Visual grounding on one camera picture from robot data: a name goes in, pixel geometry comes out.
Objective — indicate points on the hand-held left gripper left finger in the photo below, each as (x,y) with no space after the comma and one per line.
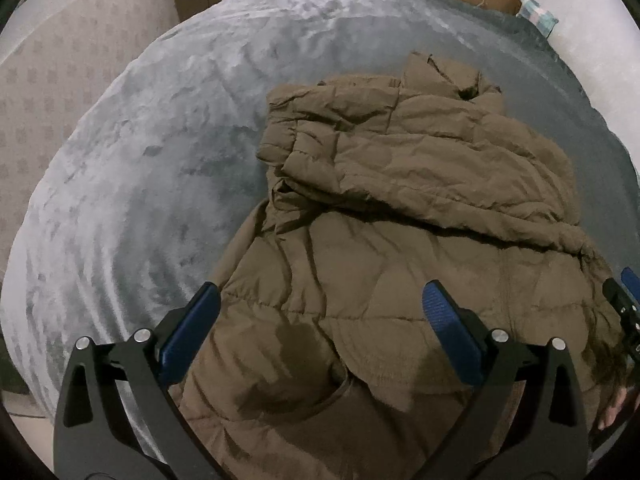
(192,327)

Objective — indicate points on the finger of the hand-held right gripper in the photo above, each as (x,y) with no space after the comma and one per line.
(632,285)
(627,320)

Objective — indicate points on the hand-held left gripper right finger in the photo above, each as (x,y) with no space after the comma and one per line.
(452,332)

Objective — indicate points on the brown puffer jacket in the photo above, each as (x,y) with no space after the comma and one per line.
(400,210)

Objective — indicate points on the person's right hand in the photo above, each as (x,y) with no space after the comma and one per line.
(617,407)

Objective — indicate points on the grey plush blanket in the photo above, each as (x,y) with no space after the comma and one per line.
(150,160)

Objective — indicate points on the white bed base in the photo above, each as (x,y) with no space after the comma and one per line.
(20,407)

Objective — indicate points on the checkered pillow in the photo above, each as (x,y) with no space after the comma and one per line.
(537,15)

